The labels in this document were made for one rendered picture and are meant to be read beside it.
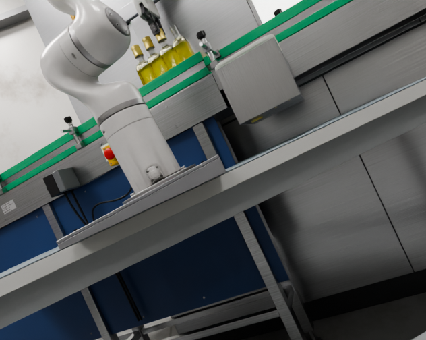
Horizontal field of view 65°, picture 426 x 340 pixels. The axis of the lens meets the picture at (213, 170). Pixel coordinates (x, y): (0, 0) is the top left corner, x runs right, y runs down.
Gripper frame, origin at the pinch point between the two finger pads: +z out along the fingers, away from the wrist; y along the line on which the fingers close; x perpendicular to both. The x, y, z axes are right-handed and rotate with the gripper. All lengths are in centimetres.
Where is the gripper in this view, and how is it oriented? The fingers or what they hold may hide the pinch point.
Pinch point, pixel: (157, 30)
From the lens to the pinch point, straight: 137.8
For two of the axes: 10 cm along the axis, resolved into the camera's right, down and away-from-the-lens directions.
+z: 4.2, 9.1, 0.0
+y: -3.0, 1.4, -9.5
